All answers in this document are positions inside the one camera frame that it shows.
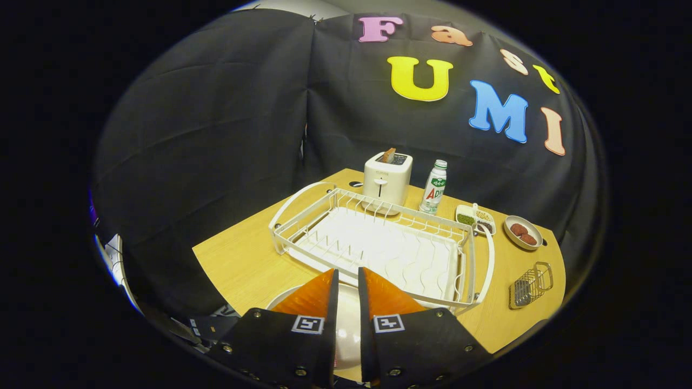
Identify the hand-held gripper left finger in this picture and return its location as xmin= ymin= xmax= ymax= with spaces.
xmin=208 ymin=269 xmax=340 ymax=389

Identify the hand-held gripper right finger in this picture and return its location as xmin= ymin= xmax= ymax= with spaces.
xmin=358 ymin=267 xmax=495 ymax=387

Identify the white round plate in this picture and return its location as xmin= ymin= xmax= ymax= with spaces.
xmin=265 ymin=284 xmax=368 ymax=371

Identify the white wire dish rack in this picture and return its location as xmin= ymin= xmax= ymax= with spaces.
xmin=269 ymin=182 xmax=495 ymax=315

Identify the metal wire basket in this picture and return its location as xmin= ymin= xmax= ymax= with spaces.
xmin=509 ymin=261 xmax=554 ymax=310

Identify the beige plate of patties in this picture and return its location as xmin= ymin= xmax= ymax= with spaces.
xmin=503 ymin=215 xmax=544 ymax=251

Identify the white divided tray of beans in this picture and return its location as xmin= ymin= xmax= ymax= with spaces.
xmin=455 ymin=203 xmax=496 ymax=236

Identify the white drink bottle green label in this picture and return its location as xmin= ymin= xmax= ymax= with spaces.
xmin=419 ymin=159 xmax=448 ymax=216

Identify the white toaster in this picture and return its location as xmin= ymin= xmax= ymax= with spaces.
xmin=363 ymin=152 xmax=414 ymax=217

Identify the black backdrop cloth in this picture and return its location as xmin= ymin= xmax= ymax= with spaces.
xmin=92 ymin=8 xmax=603 ymax=319

